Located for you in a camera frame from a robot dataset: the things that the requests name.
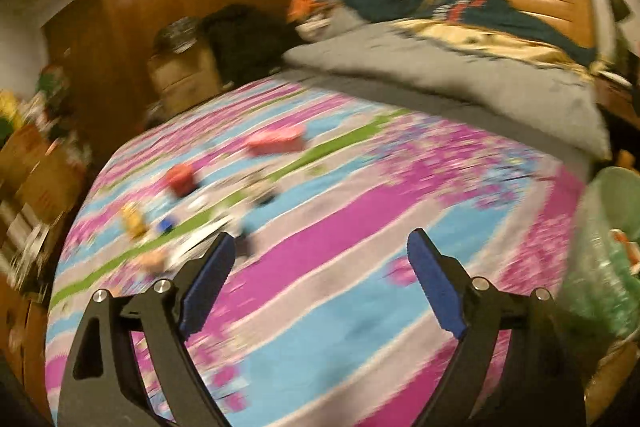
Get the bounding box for blue bottle cap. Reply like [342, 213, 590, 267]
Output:
[157, 216, 177, 235]

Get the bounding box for dark patterned blanket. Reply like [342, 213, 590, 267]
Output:
[341, 0, 597, 67]

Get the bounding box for wooden chest of drawers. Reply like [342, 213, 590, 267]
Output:
[1, 275, 53, 426]

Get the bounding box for cardboard box by wardrobe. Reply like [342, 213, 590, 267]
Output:
[148, 41, 222, 117]

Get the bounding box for yellow crumpled wrapper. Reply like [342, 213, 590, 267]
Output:
[120, 202, 148, 239]

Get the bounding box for red apple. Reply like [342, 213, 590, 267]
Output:
[163, 162, 198, 198]

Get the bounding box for orange bag on bed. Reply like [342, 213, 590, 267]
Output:
[286, 0, 333, 24]

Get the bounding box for black clothes pile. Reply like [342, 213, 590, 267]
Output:
[201, 4, 305, 87]

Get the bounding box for stacked cardboard boxes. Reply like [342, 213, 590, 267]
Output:
[0, 89, 89, 228]

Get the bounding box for pink tissue pack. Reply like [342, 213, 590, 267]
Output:
[245, 124, 306, 156]

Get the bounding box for white tissue ball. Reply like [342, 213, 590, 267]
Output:
[245, 179, 277, 206]

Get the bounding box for grey quilt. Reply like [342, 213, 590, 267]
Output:
[283, 20, 612, 160]

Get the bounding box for colourful striped floral bedsheet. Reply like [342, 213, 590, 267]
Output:
[46, 77, 589, 426]

